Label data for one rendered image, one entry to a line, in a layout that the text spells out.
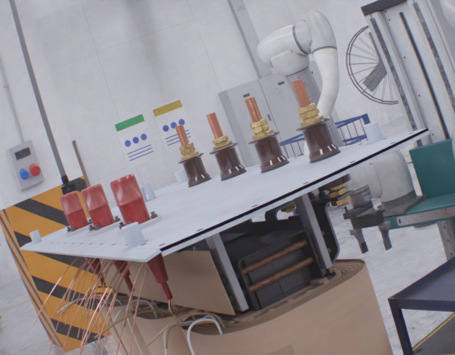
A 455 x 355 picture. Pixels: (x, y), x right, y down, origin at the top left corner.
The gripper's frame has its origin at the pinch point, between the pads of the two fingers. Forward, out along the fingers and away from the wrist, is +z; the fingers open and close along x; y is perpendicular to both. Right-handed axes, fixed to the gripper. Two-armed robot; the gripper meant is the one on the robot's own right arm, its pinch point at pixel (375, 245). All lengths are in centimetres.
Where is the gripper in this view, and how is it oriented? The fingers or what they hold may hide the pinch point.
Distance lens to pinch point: 291.7
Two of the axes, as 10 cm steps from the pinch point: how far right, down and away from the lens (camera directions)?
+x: -5.7, 1.5, 8.1
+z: 3.5, 9.3, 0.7
